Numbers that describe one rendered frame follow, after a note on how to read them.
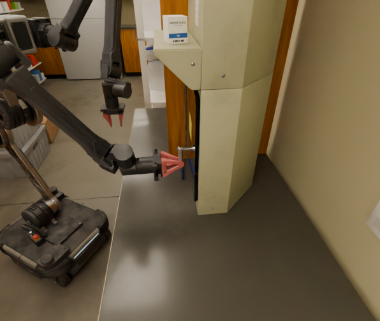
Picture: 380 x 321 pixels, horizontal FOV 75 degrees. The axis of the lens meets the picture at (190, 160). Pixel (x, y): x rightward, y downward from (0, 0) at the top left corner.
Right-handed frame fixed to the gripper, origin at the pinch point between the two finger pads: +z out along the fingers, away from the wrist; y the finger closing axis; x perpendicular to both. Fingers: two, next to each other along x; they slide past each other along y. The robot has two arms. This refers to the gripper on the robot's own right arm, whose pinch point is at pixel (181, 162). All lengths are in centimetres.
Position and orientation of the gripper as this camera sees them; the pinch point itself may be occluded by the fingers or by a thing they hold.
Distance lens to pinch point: 82.7
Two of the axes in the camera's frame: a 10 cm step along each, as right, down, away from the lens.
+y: -1.1, -5.7, 8.2
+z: 9.9, -0.7, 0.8
